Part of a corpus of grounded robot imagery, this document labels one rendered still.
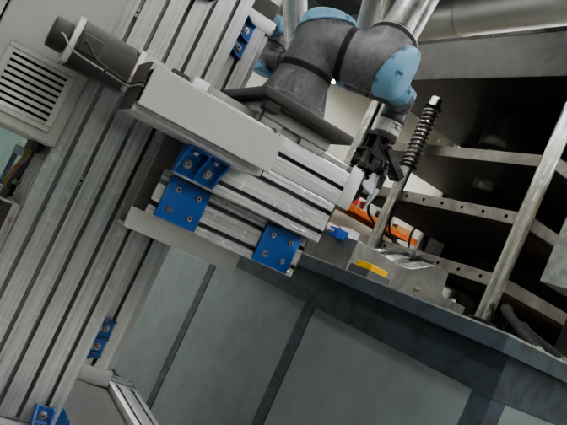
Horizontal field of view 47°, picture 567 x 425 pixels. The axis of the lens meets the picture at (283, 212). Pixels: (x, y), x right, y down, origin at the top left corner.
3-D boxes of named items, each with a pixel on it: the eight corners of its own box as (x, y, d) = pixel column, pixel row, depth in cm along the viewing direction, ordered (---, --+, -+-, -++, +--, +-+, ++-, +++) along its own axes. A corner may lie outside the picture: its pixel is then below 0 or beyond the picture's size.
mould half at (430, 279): (344, 270, 180) (364, 225, 181) (296, 250, 202) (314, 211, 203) (457, 325, 206) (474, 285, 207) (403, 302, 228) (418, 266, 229)
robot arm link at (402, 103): (366, 91, 177) (369, 104, 188) (405, 105, 174) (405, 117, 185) (378, 65, 178) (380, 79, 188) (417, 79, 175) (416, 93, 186)
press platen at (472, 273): (496, 287, 238) (501, 275, 238) (328, 233, 332) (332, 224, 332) (600, 346, 276) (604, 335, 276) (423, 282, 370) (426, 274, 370)
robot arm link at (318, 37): (286, 72, 146) (310, 18, 147) (341, 93, 143) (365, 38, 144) (276, 50, 134) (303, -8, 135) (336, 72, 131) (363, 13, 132)
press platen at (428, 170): (553, 168, 243) (558, 156, 244) (372, 147, 337) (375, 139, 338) (642, 237, 279) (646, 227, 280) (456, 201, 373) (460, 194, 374)
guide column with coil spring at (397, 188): (322, 356, 290) (437, 95, 300) (315, 352, 295) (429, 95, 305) (331, 359, 293) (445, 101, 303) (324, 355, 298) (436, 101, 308)
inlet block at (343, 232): (319, 234, 181) (327, 216, 181) (310, 230, 185) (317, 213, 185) (353, 250, 187) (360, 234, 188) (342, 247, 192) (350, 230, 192)
